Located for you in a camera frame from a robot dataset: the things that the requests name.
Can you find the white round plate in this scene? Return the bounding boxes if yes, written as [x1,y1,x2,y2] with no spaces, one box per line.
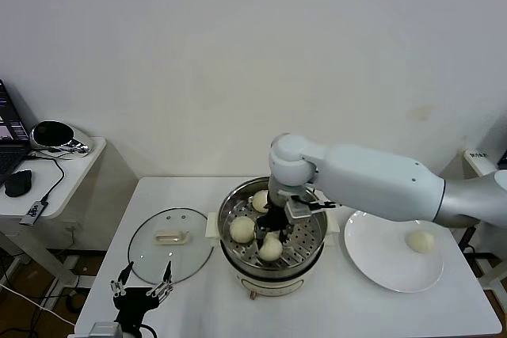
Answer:
[343,210,444,294]

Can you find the black laptop hub cable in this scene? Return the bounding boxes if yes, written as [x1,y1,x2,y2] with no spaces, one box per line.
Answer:
[25,154,66,204]

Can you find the glass lid with cream handle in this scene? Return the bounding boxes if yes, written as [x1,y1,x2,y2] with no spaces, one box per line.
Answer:
[127,207,215,286]

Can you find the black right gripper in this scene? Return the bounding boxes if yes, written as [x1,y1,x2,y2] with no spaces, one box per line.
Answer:
[254,194,297,252]

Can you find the black laptop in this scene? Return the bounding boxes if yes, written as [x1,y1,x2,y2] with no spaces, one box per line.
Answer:
[0,79,32,188]

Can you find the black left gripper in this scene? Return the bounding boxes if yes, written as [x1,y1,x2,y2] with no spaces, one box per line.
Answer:
[109,260,175,330]

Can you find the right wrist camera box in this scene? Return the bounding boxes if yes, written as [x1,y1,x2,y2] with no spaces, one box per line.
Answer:
[285,199,314,221]

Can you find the white steamed baozi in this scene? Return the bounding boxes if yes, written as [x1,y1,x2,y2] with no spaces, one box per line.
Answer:
[404,230,436,254]
[257,234,284,263]
[229,217,257,244]
[252,190,273,213]

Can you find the grey usb hub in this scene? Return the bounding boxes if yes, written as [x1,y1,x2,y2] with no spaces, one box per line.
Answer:
[19,201,49,227]

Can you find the white floor cable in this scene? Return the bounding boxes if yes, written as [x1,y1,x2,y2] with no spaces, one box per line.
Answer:
[0,282,77,327]

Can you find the perforated steel steamer basket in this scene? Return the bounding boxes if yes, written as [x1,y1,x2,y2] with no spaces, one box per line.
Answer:
[204,177,341,272]

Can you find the shiny chrome dome device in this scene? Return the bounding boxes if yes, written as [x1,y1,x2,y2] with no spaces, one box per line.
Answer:
[30,120,95,156]

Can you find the black power adapter cable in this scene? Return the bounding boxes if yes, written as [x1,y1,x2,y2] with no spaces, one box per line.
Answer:
[459,226,477,254]

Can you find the white side table with laptop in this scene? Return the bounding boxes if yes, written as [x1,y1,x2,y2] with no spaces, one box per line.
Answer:
[0,135,139,287]

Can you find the black computer mouse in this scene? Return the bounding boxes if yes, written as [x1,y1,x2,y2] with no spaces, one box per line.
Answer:
[4,169,32,199]

